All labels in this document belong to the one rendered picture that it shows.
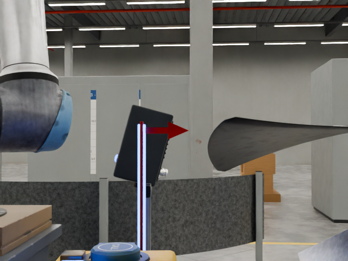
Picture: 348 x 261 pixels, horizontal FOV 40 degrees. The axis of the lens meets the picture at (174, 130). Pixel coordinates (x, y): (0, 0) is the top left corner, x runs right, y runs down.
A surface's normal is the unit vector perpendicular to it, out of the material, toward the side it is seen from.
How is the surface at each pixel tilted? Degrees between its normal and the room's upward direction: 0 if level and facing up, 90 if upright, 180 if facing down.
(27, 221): 90
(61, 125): 98
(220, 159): 155
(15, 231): 90
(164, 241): 90
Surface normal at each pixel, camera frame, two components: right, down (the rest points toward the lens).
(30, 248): 1.00, 0.00
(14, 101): 0.47, -0.56
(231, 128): -0.01, 0.96
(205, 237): 0.53, -0.01
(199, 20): -0.08, -0.01
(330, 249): -0.65, -0.58
